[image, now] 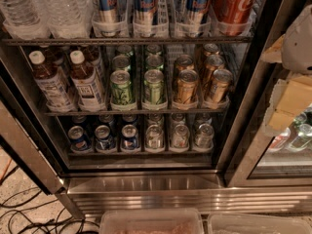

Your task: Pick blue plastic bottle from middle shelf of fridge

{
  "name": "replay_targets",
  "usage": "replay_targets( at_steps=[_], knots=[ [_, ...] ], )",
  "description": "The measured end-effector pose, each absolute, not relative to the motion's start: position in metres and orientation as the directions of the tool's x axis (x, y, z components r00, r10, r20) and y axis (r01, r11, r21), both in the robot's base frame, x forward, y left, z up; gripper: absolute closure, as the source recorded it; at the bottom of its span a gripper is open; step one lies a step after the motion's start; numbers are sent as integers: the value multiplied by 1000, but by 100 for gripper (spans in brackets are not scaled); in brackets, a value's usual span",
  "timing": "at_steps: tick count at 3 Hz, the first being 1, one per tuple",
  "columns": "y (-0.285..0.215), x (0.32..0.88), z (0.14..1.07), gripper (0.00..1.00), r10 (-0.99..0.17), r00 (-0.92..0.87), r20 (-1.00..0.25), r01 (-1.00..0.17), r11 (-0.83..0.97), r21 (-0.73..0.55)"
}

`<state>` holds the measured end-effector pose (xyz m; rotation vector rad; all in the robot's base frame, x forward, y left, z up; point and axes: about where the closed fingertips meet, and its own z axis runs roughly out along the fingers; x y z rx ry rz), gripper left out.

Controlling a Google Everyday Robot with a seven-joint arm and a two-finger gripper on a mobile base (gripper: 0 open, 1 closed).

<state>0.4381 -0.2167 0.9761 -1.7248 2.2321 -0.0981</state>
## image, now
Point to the middle Red Bull can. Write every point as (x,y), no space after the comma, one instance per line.
(146,17)

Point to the middle blue Pepsi can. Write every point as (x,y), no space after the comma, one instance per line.
(104,139)

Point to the front left gold can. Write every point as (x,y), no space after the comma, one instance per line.
(186,86)

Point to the middle left green can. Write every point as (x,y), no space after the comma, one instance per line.
(121,62)

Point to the left Red Bull can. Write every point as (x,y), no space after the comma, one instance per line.
(108,16)

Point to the clear water bottle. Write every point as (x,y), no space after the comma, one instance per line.
(67,18)
(22,20)

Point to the right Red Bull can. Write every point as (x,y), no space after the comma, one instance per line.
(195,16)

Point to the blue pepsi can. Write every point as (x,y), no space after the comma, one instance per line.
(80,142)
(129,137)
(104,139)

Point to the tea bottle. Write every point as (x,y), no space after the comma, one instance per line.
(86,80)
(52,82)
(93,55)
(54,55)

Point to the front left green can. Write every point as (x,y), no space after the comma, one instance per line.
(121,87)

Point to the silver can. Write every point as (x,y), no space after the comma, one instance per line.
(154,137)
(204,135)
(180,136)

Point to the right silver can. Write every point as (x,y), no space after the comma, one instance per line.
(204,135)

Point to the right clear water bottle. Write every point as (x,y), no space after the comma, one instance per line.
(67,18)

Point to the right blue Pepsi can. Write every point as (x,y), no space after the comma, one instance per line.
(129,137)

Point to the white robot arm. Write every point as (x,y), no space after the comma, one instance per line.
(297,44)

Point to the right clear plastic bin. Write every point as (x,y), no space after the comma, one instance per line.
(255,224)

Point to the left clear water bottle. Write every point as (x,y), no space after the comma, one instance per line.
(22,20)

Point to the front right gold can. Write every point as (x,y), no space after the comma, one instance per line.
(220,83)

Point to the red bull can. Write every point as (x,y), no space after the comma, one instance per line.
(146,17)
(195,16)
(108,16)

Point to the middle right green can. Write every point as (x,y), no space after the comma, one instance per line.
(154,62)

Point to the stainless fridge door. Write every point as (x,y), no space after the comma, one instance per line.
(23,129)

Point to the gold can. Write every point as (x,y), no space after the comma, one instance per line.
(186,86)
(210,49)
(220,83)
(183,62)
(212,63)

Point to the rear left gold can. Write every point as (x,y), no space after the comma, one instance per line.
(183,62)

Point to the middle silver can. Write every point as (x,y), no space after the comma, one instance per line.
(180,136)

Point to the front right green can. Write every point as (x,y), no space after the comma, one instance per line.
(154,86)

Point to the red Coca-Cola can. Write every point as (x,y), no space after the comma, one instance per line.
(232,15)

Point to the wire shelf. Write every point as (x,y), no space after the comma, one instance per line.
(137,111)
(121,41)

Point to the upper wire shelf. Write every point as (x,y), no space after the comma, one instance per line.
(121,41)

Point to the middle wire shelf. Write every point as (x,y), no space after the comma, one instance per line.
(137,111)

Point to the left blue Pepsi can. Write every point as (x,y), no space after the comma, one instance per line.
(80,142)

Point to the green can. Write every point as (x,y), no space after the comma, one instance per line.
(121,87)
(121,62)
(154,86)
(154,62)

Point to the left silver can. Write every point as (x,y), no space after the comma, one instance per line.
(154,137)

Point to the middle right gold can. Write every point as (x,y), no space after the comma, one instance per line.
(212,63)

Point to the rear right gold can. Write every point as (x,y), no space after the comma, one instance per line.
(210,49)

